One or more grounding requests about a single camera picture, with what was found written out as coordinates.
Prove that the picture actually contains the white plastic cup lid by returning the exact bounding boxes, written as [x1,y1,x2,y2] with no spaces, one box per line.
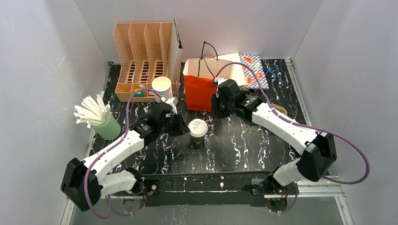
[188,119,208,138]

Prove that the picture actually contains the green stamp box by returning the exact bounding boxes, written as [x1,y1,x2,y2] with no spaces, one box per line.
[134,91,144,98]

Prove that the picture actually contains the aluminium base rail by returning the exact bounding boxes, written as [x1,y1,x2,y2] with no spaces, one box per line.
[67,177,346,199]

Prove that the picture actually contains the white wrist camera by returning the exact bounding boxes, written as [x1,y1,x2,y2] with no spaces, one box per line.
[165,97,178,114]
[213,77,227,87]

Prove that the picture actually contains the green white paper coffee cup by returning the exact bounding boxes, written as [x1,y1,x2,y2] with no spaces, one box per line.
[191,136,205,149]

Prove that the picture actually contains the cream paper bag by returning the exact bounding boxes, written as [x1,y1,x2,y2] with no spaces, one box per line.
[218,52,247,87]

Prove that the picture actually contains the brown pulp cup carrier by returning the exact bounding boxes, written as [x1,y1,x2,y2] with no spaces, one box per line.
[271,104,288,116]

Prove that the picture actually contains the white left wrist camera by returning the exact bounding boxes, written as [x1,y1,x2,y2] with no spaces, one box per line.
[165,97,178,114]

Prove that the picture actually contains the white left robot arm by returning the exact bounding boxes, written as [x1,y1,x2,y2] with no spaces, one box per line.
[61,103,190,211]

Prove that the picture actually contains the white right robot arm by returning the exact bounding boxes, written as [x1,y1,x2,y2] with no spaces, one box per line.
[211,78,337,191]

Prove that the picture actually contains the orange paper bag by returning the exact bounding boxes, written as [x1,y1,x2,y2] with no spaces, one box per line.
[183,56,230,112]

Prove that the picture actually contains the white wrapped straws bundle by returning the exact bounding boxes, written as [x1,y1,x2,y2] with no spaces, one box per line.
[73,94,111,128]

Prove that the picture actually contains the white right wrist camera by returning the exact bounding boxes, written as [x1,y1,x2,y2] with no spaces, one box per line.
[213,77,227,87]

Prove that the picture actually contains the blue checkered paper bag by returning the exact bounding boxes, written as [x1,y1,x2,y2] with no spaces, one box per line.
[239,54,269,90]

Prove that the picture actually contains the blue rubber bands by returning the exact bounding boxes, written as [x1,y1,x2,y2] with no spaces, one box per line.
[262,66,279,78]

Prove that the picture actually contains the stack of white paper cups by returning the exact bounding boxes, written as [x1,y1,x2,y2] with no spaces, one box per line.
[152,76,173,102]

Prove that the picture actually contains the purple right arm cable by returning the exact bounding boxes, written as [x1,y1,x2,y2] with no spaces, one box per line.
[214,62,371,215]

